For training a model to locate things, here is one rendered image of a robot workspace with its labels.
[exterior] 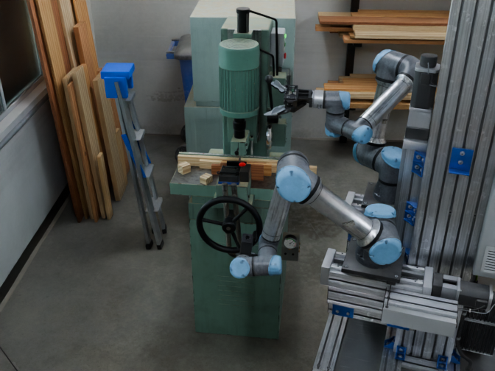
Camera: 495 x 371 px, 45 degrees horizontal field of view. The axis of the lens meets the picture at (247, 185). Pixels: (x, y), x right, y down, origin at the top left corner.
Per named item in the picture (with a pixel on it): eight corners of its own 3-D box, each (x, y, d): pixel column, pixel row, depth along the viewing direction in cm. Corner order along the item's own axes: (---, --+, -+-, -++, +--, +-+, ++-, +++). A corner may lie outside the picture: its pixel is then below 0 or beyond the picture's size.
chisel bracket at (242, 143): (230, 158, 272) (230, 141, 268) (235, 145, 284) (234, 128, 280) (246, 159, 271) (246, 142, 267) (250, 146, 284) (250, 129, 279)
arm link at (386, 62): (371, 174, 270) (401, 54, 249) (347, 162, 280) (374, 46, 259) (387, 171, 277) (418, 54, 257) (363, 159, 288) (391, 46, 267)
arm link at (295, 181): (404, 230, 220) (290, 146, 206) (411, 254, 207) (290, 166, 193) (381, 249, 225) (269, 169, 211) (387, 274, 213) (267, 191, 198)
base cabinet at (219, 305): (194, 332, 313) (187, 219, 278) (213, 265, 363) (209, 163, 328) (278, 340, 308) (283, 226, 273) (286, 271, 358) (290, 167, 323)
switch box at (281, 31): (269, 66, 282) (270, 32, 274) (272, 59, 290) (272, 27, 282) (283, 67, 281) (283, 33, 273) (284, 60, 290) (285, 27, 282)
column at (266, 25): (222, 168, 302) (219, 27, 266) (228, 149, 321) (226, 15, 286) (266, 171, 300) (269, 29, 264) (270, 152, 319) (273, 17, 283)
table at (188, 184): (164, 205, 264) (163, 193, 261) (180, 172, 291) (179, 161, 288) (300, 214, 258) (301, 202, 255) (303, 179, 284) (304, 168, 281)
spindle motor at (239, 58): (216, 118, 259) (214, 48, 244) (223, 103, 274) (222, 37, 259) (256, 121, 257) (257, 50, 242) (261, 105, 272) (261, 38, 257)
